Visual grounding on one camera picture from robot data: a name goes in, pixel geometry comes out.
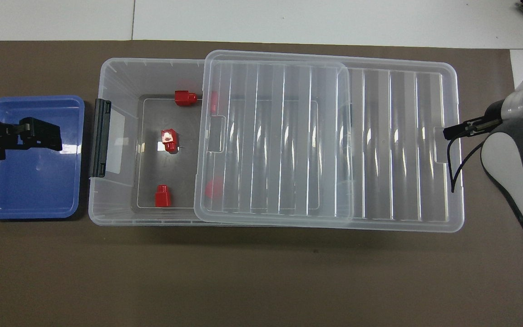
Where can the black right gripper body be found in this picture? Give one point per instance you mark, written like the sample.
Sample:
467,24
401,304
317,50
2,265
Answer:
496,116

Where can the clear ribbed plastic lid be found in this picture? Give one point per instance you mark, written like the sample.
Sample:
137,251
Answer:
379,136

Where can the red block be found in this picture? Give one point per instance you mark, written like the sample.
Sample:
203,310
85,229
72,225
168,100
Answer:
214,101
163,196
214,188
169,141
183,98

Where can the blue plastic tray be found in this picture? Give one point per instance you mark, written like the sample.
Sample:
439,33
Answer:
30,190

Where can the clear plastic storage box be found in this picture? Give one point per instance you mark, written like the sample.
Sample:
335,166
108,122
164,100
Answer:
120,200

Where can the brown table mat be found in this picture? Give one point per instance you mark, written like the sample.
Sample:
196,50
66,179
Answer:
243,281

